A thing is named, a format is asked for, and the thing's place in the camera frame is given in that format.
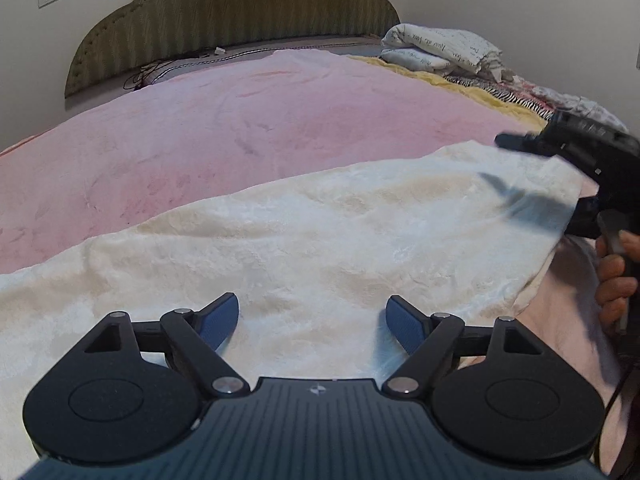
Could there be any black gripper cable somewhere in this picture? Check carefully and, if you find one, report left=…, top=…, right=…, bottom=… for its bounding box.
left=590, top=327, right=635, bottom=478

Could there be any grey patterned cloth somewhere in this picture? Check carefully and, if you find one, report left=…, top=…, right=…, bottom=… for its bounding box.
left=520, top=80, right=628, bottom=133

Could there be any yellow blanket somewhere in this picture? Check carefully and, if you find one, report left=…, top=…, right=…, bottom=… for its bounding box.
left=347, top=54, right=548, bottom=133

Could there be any person's right hand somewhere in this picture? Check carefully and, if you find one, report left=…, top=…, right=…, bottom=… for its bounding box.
left=594, top=230, right=640, bottom=333

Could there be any zebra striped cloth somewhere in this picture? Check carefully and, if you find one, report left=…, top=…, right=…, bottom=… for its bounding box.
left=444, top=75, right=551, bottom=121

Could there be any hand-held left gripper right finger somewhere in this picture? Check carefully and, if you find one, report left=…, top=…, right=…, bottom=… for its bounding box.
left=382, top=295, right=546, bottom=400

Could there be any green padded headboard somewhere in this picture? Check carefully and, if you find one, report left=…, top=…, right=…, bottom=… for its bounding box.
left=65, top=0, right=402, bottom=99

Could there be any cream white towel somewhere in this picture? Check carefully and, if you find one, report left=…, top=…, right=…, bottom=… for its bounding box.
left=0, top=142, right=599, bottom=466

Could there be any white printed pillow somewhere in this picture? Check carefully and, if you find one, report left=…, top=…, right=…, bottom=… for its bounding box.
left=379, top=48, right=452, bottom=73

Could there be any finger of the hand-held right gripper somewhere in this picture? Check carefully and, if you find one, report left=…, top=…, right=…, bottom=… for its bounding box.
left=495, top=131, right=551, bottom=157
left=477, top=172, right=582, bottom=235

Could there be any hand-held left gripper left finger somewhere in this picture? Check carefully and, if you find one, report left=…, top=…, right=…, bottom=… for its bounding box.
left=82, top=291, right=252, bottom=399

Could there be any pink blanket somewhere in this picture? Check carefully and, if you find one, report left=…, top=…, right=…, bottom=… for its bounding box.
left=0, top=49, right=632, bottom=477

